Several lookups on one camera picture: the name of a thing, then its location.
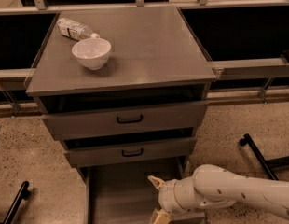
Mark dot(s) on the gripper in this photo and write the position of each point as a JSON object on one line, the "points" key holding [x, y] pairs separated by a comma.
{"points": [[167, 194]]}

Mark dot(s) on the grey bottom drawer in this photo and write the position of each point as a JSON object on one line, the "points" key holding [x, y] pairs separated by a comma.
{"points": [[122, 194]]}

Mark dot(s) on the grey drawer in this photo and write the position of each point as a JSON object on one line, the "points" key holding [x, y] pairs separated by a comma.
{"points": [[141, 151], [137, 119], [122, 194]]}

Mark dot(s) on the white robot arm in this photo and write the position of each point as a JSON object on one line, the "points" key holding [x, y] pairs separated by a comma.
{"points": [[213, 187]]}

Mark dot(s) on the grey middle drawer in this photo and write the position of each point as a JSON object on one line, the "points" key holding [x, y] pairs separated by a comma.
{"points": [[141, 151]]}

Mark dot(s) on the grey top drawer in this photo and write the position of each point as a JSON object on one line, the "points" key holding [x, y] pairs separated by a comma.
{"points": [[137, 119]]}

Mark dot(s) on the grey drawer cabinet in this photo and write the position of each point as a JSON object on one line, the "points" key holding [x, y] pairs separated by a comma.
{"points": [[154, 60]]}

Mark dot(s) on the black left base leg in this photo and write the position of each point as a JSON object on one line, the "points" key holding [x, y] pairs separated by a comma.
{"points": [[22, 194]]}

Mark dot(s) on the black base leg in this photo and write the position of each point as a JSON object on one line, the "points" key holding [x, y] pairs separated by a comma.
{"points": [[22, 194], [267, 165]]}

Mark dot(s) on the black right base leg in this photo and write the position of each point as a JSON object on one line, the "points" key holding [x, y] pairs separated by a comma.
{"points": [[267, 165]]}

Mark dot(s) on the white ceramic bowl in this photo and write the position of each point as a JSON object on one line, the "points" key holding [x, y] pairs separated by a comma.
{"points": [[92, 53]]}

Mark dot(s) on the metal window railing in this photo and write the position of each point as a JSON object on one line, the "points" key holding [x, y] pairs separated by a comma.
{"points": [[270, 69]]}

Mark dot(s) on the clear plastic water bottle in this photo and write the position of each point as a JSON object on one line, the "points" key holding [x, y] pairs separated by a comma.
{"points": [[75, 30]]}

